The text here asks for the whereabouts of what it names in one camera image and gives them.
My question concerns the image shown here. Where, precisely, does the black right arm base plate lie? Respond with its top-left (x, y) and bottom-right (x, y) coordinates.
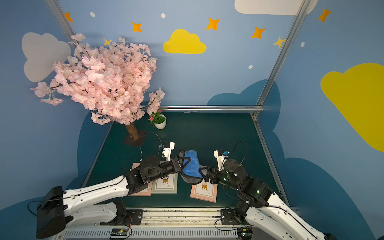
top-left (220, 208), bottom-right (245, 226)

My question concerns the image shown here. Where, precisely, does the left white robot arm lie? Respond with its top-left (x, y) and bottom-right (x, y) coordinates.
top-left (36, 156), bottom-right (191, 239)

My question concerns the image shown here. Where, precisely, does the grey-green picture frame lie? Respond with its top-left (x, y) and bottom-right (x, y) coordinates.
top-left (152, 173), bottom-right (178, 194)

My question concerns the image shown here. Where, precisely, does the pink blossom artificial tree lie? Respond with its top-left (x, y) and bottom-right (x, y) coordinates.
top-left (32, 34), bottom-right (165, 146)

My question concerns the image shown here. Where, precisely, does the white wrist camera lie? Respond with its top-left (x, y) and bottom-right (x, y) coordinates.
top-left (159, 142), bottom-right (175, 162)
top-left (214, 149), bottom-right (230, 171)

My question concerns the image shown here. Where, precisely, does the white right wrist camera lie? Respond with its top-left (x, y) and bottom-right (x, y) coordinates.
top-left (214, 149), bottom-right (230, 171)

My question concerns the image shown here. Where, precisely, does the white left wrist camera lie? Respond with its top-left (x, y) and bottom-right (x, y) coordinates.
top-left (159, 142), bottom-right (175, 162)

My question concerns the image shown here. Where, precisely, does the white pot with plant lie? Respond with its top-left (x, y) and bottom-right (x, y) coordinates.
top-left (149, 110), bottom-right (167, 130)

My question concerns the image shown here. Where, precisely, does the aluminium mounting rail front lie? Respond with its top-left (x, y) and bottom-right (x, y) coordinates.
top-left (50, 204), bottom-right (260, 240)

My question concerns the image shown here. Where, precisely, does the blue black-edged cloth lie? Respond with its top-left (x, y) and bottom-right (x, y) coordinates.
top-left (179, 150), bottom-right (203, 185)

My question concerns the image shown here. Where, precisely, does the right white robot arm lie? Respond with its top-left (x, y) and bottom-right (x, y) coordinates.
top-left (199, 159), bottom-right (335, 240)

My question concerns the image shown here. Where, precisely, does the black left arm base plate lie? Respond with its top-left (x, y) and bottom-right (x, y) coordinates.
top-left (100, 209), bottom-right (144, 227)

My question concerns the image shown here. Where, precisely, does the pink picture frame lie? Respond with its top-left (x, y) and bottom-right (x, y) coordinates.
top-left (126, 163), bottom-right (151, 196)
top-left (190, 170), bottom-right (218, 203)

